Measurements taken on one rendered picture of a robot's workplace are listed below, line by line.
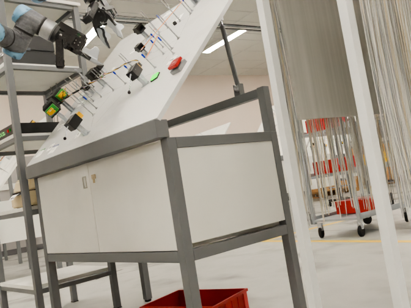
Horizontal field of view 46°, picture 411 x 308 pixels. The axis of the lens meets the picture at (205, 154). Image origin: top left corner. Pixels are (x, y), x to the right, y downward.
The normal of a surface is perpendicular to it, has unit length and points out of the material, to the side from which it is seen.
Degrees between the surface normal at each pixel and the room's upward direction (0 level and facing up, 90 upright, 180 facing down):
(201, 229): 90
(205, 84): 90
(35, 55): 90
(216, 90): 90
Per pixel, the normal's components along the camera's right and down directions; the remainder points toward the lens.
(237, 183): 0.65, -0.16
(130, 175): -0.74, 0.07
